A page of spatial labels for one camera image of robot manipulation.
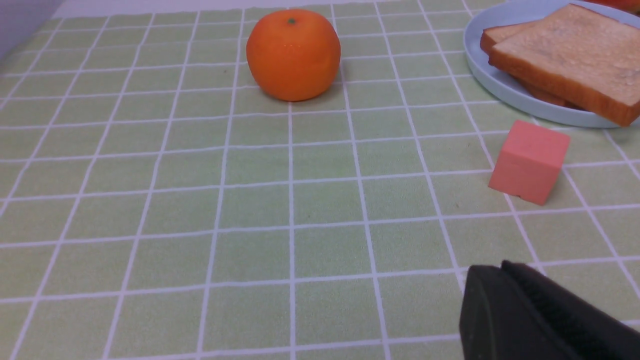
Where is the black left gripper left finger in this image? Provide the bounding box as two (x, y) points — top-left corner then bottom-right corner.
(459, 265), (595, 360)

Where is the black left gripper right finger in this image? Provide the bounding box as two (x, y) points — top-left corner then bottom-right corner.
(501, 260), (640, 360)

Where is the blue plate with bread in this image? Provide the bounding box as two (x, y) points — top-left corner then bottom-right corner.
(463, 0), (618, 129)

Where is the green checkered tablecloth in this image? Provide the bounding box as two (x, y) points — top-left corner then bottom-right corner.
(0, 0), (639, 360)

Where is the bottom toast slice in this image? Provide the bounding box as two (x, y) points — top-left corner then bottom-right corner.
(488, 4), (640, 126)

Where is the orange mandarin fruit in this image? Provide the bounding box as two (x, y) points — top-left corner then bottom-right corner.
(246, 8), (342, 102)

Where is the salmon red cube block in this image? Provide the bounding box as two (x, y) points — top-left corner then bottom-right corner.
(487, 120), (570, 206)

